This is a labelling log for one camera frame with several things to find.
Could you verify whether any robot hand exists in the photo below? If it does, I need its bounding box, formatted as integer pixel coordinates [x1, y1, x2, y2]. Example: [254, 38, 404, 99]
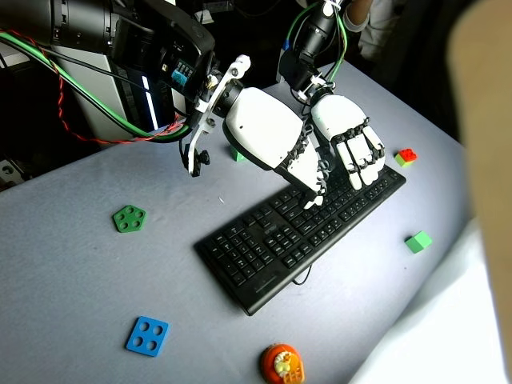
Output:
[222, 86, 331, 210]
[310, 93, 387, 191]

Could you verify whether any red and green toy brick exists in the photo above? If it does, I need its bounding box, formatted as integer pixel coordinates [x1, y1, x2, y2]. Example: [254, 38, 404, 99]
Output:
[394, 148, 418, 168]

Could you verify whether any person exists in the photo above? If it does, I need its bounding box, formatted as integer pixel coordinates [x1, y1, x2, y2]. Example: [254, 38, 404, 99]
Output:
[342, 0, 407, 62]

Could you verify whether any black computer keyboard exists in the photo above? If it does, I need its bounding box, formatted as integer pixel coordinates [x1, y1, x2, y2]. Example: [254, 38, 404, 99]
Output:
[194, 159, 407, 317]

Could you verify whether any green cube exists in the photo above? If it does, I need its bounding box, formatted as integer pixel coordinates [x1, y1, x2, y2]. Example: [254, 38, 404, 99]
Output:
[404, 230, 434, 254]

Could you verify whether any green pentagon five-hole tile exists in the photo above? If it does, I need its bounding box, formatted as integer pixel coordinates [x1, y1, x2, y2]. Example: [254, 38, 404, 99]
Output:
[112, 204, 147, 234]

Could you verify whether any white sheet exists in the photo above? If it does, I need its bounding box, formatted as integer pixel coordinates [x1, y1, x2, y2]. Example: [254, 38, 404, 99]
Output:
[347, 218, 510, 384]

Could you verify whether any grey table cloth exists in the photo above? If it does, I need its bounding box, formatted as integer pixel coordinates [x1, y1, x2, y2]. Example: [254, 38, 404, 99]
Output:
[0, 59, 497, 384]

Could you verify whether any orange toy cake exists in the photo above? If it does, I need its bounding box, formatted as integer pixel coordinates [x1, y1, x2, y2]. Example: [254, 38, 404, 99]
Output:
[259, 342, 306, 384]

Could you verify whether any blue square four-hole tile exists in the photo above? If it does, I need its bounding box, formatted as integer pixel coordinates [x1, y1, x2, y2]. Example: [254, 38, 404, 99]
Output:
[126, 315, 170, 358]

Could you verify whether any green cable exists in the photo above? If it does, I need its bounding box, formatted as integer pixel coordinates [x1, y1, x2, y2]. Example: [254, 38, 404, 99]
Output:
[326, 7, 350, 81]
[0, 30, 191, 145]
[286, 2, 322, 43]

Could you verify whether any beige blurred post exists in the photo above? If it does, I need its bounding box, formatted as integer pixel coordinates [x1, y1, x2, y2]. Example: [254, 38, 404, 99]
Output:
[447, 0, 512, 384]

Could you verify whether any black keyboard cable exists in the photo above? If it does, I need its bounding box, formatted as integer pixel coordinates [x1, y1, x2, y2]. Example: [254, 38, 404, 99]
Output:
[291, 263, 314, 286]

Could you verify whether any red twisted cable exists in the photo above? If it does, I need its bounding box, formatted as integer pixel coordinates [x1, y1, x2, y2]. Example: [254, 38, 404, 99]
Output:
[3, 27, 186, 146]

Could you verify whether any grey metal bracket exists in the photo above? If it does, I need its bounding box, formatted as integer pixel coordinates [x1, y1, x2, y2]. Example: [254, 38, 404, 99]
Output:
[0, 158, 26, 190]

